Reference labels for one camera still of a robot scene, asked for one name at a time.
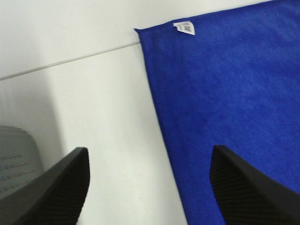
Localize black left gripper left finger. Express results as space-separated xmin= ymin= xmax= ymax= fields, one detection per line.
xmin=0 ymin=147 xmax=90 ymax=225

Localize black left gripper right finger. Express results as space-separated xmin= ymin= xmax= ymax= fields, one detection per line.
xmin=210 ymin=145 xmax=300 ymax=225

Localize blue microfibre towel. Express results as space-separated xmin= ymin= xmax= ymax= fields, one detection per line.
xmin=137 ymin=0 xmax=300 ymax=225

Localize grey perforated plastic basket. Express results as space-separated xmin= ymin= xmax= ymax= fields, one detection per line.
xmin=0 ymin=126 xmax=44 ymax=199

